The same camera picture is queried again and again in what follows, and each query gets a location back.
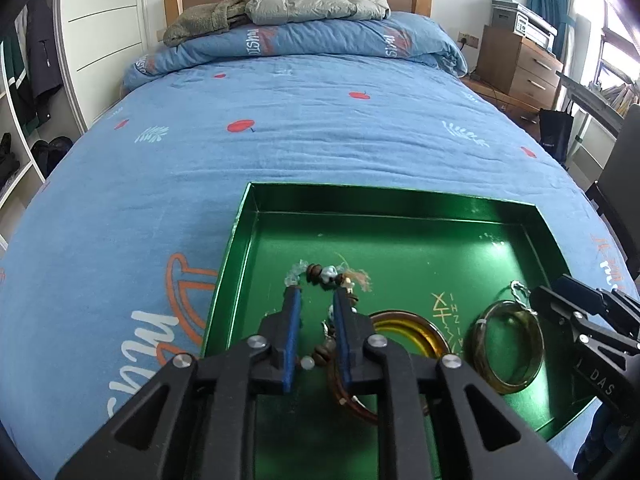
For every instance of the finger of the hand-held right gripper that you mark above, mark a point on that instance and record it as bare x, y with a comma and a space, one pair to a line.
555, 302
590, 297

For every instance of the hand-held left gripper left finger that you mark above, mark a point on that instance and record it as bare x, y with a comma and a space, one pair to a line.
292, 330

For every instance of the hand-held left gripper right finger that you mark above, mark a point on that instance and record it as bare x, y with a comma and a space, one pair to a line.
341, 330

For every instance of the olive amber bangle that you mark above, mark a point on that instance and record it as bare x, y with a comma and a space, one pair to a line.
535, 350

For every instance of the green metal tray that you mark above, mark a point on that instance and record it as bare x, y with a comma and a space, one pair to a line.
400, 240

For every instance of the amber brown bangle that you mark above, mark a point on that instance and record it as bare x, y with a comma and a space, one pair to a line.
425, 332

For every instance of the dark chair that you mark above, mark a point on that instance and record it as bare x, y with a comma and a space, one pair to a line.
620, 170

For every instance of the dark paper bag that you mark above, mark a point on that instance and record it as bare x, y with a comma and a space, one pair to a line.
554, 132

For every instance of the blue printed bed sheet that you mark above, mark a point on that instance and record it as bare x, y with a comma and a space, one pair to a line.
300, 135

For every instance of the glass top desk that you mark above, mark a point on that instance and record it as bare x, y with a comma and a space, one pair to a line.
590, 97

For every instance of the low wooden nightstand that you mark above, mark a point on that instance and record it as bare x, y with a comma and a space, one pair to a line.
492, 95

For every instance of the wooden drawer chest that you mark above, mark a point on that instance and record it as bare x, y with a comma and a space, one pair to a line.
520, 67

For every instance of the grey printer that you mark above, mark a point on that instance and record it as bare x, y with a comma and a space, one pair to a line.
520, 20

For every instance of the folded blue quilt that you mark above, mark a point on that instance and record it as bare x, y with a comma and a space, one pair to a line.
325, 40

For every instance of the black floor bag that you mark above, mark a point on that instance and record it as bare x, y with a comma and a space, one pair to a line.
50, 155

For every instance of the white open wardrobe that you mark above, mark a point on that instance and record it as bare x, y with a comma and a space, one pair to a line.
15, 195

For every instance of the brown fleece garment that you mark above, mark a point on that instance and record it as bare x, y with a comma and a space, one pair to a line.
205, 22

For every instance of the black clothes on shelf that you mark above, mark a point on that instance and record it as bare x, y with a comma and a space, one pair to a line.
7, 160

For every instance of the dark hanging coat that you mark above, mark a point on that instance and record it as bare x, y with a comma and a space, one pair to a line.
45, 55

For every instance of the green and white hanging garment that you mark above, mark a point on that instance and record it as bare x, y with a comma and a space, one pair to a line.
17, 80

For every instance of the wall socket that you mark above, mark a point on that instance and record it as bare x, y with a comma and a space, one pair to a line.
467, 40

